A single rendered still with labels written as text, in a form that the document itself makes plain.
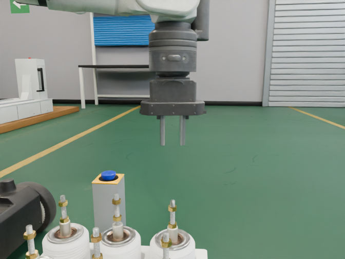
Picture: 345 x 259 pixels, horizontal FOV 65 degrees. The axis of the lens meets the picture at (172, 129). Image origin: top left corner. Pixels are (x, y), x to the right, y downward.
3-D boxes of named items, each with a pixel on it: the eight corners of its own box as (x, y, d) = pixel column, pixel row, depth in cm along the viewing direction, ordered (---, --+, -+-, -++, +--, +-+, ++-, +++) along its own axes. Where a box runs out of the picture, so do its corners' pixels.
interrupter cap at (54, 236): (90, 227, 62) (90, 225, 62) (70, 247, 55) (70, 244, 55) (61, 223, 64) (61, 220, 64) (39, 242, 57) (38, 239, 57)
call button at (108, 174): (99, 182, 73) (98, 174, 73) (103, 176, 77) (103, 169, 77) (113, 182, 73) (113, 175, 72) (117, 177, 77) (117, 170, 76)
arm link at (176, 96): (137, 117, 47) (136, 45, 45) (141, 110, 57) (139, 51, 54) (209, 116, 48) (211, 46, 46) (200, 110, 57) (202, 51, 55)
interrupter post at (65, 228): (74, 232, 60) (72, 219, 60) (67, 238, 58) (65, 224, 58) (64, 230, 61) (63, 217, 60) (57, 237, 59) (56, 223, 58)
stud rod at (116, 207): (116, 227, 57) (114, 195, 56) (114, 225, 58) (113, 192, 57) (120, 226, 58) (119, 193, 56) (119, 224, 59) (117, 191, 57)
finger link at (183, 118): (180, 146, 52) (180, 114, 51) (179, 142, 55) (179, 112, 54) (189, 146, 52) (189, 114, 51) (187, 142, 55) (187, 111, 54)
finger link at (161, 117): (164, 142, 55) (164, 112, 54) (165, 146, 52) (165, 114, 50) (156, 142, 55) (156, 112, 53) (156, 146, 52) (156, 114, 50)
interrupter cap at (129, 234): (142, 238, 58) (142, 235, 58) (111, 253, 53) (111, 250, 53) (123, 224, 64) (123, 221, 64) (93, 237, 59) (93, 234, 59)
